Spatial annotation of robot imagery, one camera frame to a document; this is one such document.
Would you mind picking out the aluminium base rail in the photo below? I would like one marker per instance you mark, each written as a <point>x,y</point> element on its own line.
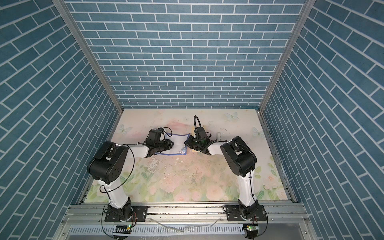
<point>193,212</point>

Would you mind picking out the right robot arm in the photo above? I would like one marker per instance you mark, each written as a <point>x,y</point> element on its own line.
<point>239,157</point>

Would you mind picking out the left corner aluminium post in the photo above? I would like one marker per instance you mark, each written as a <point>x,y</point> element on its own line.
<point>81,41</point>

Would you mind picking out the right corner aluminium post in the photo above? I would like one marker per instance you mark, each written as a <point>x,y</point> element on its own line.
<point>303,16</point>

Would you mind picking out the yellow envelope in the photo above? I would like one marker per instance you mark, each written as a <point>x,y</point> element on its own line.
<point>201,139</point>

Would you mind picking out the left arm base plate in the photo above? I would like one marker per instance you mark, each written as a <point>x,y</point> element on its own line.
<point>127,214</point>

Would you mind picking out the white letter blue border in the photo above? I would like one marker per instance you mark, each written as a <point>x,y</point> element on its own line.
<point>179,147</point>

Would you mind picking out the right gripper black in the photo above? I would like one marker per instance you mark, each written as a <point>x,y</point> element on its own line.
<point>188,142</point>

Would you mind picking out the corner aluminium post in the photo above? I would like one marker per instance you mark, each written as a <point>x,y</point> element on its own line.
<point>81,41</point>
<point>303,16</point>

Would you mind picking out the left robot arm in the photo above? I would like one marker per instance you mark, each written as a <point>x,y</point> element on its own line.
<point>107,165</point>

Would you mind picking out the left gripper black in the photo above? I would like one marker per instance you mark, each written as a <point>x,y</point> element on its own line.
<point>168,145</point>

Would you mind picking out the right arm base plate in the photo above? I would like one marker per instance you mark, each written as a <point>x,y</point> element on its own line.
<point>244,213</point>

